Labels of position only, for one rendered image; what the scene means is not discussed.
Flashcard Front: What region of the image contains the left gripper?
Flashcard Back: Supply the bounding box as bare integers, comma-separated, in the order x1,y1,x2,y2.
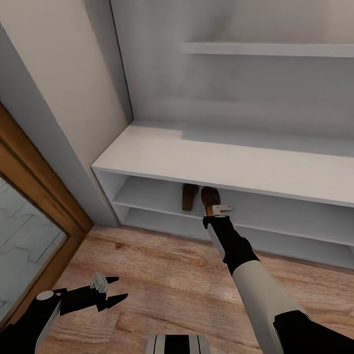
75,277,128,312

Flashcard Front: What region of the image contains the robot trunk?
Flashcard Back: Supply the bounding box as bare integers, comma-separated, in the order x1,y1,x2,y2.
144,335,210,354

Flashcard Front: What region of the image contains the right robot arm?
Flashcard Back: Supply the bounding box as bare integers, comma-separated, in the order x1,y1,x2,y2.
203,204,354,354

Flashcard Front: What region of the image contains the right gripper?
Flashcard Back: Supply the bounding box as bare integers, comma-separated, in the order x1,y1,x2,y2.
203,216,217,229

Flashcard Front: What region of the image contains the sandal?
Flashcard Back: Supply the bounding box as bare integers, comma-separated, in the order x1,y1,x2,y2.
201,186,221,216
182,183,200,212

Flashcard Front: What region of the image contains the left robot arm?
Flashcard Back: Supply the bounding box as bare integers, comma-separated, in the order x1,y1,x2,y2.
0,271,128,354

